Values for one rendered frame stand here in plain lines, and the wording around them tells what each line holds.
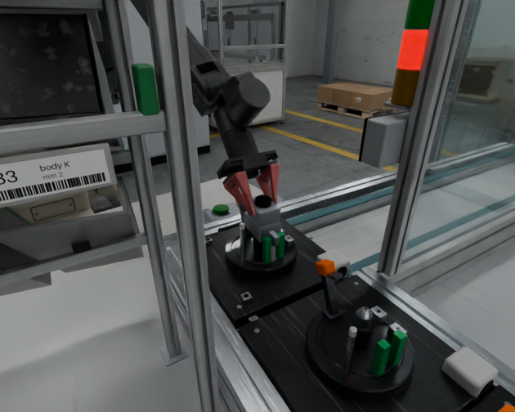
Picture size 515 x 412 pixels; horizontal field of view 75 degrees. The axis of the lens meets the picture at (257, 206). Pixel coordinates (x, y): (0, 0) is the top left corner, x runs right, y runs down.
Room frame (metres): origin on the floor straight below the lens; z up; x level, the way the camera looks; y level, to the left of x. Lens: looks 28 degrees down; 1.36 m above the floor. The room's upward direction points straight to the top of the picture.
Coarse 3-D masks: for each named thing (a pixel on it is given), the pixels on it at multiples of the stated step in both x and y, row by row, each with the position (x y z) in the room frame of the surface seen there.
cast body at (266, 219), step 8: (256, 200) 0.52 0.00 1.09; (264, 200) 0.52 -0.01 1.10; (256, 208) 0.51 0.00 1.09; (264, 208) 0.51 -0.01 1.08; (272, 208) 0.51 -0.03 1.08; (248, 216) 0.53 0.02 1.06; (256, 216) 0.50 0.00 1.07; (264, 216) 0.50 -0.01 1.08; (272, 216) 0.51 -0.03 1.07; (248, 224) 0.53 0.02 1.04; (256, 224) 0.51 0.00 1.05; (264, 224) 0.50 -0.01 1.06; (272, 224) 0.51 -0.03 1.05; (280, 224) 0.51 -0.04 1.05; (256, 232) 0.50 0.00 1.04; (264, 232) 0.50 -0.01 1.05; (272, 232) 0.50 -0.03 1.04; (272, 240) 0.49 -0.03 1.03
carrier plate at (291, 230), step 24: (216, 240) 0.58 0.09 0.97; (216, 264) 0.50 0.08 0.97; (312, 264) 0.50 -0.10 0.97; (216, 288) 0.44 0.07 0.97; (240, 288) 0.44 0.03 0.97; (264, 288) 0.44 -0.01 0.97; (288, 288) 0.44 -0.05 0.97; (312, 288) 0.44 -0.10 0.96; (240, 312) 0.38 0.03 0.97; (264, 312) 0.39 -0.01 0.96
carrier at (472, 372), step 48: (336, 288) 0.44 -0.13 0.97; (240, 336) 0.35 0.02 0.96; (288, 336) 0.34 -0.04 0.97; (336, 336) 0.32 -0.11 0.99; (384, 336) 0.32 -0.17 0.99; (432, 336) 0.34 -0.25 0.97; (288, 384) 0.26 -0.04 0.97; (336, 384) 0.25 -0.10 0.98; (384, 384) 0.25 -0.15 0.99; (432, 384) 0.26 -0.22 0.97; (480, 384) 0.25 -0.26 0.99
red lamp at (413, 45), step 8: (408, 32) 0.52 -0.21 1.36; (416, 32) 0.51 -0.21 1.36; (424, 32) 0.50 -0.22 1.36; (408, 40) 0.51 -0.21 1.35; (416, 40) 0.51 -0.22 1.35; (424, 40) 0.50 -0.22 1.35; (408, 48) 0.51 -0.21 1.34; (416, 48) 0.50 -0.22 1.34; (424, 48) 0.50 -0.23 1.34; (400, 56) 0.53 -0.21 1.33; (408, 56) 0.51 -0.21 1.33; (416, 56) 0.50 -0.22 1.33; (400, 64) 0.52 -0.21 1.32; (408, 64) 0.51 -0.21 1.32; (416, 64) 0.50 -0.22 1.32
